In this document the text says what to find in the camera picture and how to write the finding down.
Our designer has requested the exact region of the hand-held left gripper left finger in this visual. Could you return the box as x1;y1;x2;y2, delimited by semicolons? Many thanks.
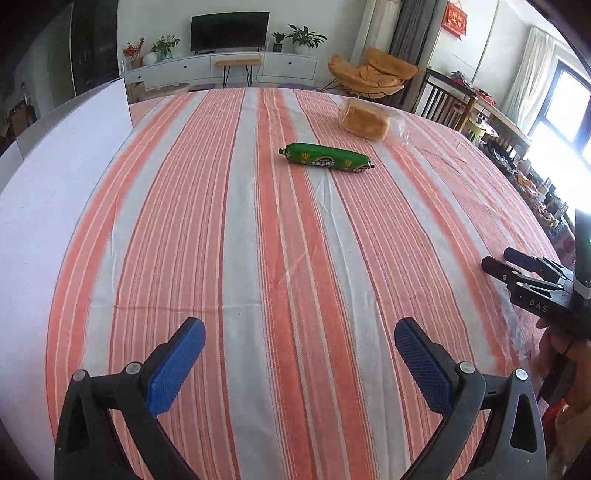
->
54;317;207;480

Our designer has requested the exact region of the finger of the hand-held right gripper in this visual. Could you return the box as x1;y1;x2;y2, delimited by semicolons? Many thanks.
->
481;256;572;290
504;247;575;280

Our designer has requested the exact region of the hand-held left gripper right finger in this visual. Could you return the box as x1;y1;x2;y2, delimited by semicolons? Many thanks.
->
394;317;548;480

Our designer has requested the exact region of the bread loaf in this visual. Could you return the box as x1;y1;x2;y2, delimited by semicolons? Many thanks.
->
339;97;411;146

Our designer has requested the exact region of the white cardboard box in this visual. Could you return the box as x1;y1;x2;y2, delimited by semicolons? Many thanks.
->
0;78;134;480

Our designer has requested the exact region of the green sausage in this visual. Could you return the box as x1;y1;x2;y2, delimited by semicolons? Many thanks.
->
278;143;376;174

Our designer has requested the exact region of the person's right hand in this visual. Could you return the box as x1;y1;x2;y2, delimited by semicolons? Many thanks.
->
536;320;591;408

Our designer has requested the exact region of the pile of clutter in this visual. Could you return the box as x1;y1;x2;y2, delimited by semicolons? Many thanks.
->
480;138;578;241

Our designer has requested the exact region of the orange striped tablecloth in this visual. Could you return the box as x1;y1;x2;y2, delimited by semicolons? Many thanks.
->
44;87;561;480

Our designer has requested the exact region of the green stool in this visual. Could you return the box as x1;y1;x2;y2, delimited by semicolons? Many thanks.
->
462;117;499;141

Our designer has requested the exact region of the wooden side table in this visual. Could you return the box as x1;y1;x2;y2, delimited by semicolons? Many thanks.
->
462;92;532;148

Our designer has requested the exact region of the window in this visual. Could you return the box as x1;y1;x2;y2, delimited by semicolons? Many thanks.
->
526;58;591;153

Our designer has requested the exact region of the white sheer curtain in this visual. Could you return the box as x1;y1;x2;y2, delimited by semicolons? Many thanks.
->
501;25;555;134

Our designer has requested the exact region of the dark wooden chair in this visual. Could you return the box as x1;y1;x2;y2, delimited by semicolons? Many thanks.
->
412;68;478;132

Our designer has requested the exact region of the orange lounge chair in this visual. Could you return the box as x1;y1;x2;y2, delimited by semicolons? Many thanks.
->
328;47;419;100

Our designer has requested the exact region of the grey curtain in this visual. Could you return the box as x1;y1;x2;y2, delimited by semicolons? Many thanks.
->
390;0;444;70

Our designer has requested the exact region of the air conditioner with cloth cover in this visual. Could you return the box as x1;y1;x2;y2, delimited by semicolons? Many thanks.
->
351;0;402;61

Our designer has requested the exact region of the white television cabinet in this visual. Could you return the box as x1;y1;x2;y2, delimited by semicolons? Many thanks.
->
121;51;319;88

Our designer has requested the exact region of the large white-potted plant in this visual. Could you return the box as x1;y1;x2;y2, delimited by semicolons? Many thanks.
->
286;24;328;55

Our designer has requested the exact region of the wooden bench with black legs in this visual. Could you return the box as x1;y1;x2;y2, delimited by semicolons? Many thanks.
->
215;54;263;88

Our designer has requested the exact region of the red flower plant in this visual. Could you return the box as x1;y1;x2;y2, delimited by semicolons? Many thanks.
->
122;38;145;70

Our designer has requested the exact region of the green potted plant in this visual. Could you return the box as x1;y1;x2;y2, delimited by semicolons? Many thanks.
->
151;34;181;60

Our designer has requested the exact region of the dark glass display cabinet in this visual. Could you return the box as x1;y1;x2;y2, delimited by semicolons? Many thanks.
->
69;0;120;88

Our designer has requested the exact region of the black television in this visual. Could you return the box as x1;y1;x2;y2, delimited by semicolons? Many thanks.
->
191;11;271;51

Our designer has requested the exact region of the red wall hanging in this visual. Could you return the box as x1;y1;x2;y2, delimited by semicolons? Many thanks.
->
441;1;468;37

